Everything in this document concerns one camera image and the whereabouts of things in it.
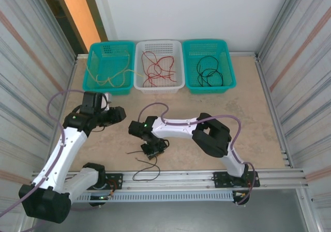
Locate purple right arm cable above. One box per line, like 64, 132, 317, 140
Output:
139, 102, 259, 206

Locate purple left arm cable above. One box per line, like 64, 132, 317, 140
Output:
0, 88, 86, 232

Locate wooden door frame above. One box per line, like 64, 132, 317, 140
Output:
37, 0, 109, 55

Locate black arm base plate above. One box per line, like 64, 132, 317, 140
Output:
212, 172, 261, 189
85, 173, 124, 191

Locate red and black wire tangle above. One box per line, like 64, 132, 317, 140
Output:
147, 57, 178, 84

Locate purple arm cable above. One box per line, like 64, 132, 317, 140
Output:
139, 102, 259, 206
0, 88, 86, 232

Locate white plastic basket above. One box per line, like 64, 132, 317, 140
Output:
133, 39, 186, 95

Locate aluminium mounting rail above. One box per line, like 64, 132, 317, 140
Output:
30, 167, 310, 191

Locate thin yellow cable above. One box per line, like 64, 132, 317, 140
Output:
84, 50, 146, 88

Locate teal plastic basket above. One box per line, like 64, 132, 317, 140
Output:
182, 38, 237, 95
82, 40, 137, 97

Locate grey slotted cable duct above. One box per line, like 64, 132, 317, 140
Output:
74, 192, 235, 204

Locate thin black cable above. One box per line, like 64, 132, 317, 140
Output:
195, 55, 224, 87
125, 150, 161, 182

